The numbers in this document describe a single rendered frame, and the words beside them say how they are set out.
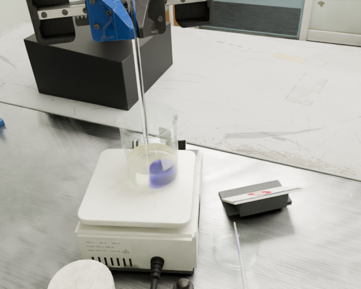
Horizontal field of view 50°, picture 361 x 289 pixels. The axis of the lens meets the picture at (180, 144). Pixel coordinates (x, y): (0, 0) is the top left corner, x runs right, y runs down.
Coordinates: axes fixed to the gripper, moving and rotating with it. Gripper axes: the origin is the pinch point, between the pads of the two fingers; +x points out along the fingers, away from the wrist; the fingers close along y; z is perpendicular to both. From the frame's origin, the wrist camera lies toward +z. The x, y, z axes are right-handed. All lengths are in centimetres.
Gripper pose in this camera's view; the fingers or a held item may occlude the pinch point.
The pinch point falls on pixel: (131, 19)
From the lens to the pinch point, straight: 38.0
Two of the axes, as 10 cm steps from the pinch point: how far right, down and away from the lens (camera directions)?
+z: -0.4, -8.0, -6.0
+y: 9.7, -1.7, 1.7
